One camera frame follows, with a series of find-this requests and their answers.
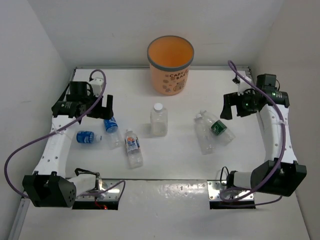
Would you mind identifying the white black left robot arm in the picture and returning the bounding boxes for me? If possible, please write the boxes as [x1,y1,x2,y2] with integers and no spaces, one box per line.
[22,78,113,208]

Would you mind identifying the clear bottle orange white label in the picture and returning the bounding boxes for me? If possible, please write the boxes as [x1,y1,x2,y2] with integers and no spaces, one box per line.
[124,129,144,169]

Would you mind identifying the orange capybara waste bin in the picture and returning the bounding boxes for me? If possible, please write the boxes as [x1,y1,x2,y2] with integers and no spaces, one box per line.
[147,35,195,96]

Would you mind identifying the clear bottle dark blue label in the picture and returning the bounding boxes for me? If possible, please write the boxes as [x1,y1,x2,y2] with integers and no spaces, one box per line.
[103,116,122,149]

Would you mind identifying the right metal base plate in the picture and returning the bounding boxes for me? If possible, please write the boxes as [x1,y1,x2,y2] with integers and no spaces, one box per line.
[207,180,249,202]

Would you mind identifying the small bottle blue label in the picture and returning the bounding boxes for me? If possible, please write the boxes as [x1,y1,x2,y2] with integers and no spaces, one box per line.
[76,131,102,144]

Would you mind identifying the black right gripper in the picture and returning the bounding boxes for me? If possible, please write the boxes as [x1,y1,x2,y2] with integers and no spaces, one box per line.
[220,89,258,120]

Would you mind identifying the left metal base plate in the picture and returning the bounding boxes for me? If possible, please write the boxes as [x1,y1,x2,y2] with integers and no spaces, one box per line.
[76,179,124,202]

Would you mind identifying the metal base plate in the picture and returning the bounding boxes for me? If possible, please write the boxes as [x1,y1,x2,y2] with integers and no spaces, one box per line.
[76,179,124,202]
[207,180,249,202]

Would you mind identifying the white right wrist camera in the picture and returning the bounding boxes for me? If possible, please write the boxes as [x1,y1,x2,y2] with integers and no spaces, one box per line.
[232,74,253,96]

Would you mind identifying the clear square bottle white cap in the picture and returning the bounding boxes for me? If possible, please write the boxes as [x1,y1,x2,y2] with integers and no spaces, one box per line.
[150,102,168,137]

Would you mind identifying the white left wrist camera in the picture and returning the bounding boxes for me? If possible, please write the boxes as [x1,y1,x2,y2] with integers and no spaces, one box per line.
[89,78,104,97]

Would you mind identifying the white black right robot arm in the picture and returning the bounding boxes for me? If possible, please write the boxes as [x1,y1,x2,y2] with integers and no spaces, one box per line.
[220,74,307,197]

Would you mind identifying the clear bottle green label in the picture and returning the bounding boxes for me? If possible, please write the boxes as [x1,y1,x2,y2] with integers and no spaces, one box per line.
[199,110,236,146]

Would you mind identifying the clear unlabelled crumpled bottle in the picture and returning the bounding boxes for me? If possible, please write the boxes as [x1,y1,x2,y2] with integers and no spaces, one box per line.
[194,113,214,155]

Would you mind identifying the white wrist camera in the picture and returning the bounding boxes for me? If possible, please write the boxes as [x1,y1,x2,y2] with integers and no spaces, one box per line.
[89,78,104,97]
[232,74,253,96]

